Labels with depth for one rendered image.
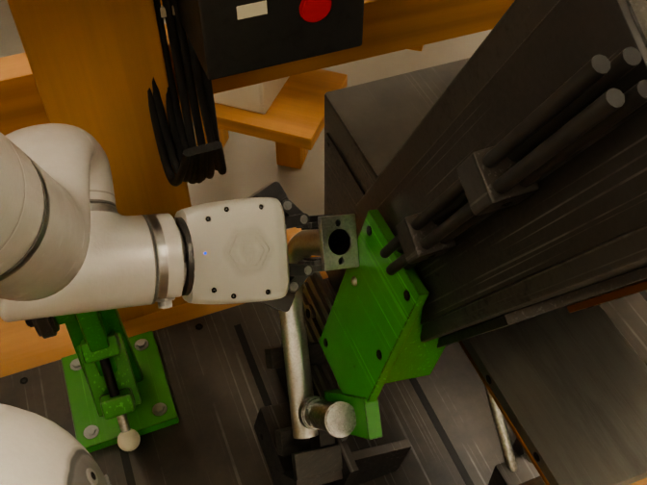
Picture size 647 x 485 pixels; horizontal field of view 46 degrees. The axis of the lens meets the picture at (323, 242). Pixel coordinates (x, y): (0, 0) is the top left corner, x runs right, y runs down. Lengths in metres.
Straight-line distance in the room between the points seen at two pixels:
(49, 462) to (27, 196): 0.20
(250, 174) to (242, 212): 1.94
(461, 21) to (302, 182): 1.55
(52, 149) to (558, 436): 0.54
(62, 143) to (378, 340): 0.36
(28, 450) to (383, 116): 0.72
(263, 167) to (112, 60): 1.84
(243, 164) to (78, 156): 2.12
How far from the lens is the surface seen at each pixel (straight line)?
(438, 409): 1.06
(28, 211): 0.43
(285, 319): 0.90
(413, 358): 0.80
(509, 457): 0.91
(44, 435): 0.27
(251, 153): 2.74
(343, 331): 0.84
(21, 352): 1.20
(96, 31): 0.86
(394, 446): 0.96
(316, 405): 0.86
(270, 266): 0.74
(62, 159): 0.60
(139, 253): 0.69
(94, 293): 0.69
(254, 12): 0.76
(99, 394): 1.00
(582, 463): 0.80
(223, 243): 0.72
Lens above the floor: 1.81
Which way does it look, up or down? 48 degrees down
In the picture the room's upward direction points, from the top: straight up
